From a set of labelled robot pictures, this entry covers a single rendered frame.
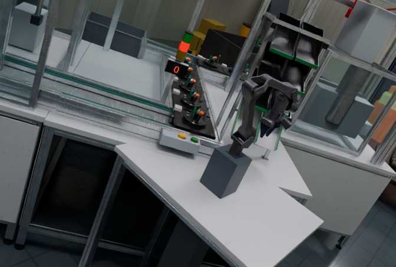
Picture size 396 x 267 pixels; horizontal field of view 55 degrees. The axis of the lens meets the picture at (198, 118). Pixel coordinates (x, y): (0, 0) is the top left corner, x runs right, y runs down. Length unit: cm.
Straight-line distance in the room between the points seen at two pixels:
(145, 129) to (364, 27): 178
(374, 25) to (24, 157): 242
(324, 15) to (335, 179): 877
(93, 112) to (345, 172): 209
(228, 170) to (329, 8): 1016
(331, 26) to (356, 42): 858
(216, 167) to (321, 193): 166
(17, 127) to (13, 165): 23
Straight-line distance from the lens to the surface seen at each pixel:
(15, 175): 221
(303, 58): 216
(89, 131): 197
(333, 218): 356
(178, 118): 215
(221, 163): 179
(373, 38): 309
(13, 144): 211
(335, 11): 1164
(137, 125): 200
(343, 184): 336
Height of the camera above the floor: 183
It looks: 22 degrees down
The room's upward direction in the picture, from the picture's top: 23 degrees clockwise
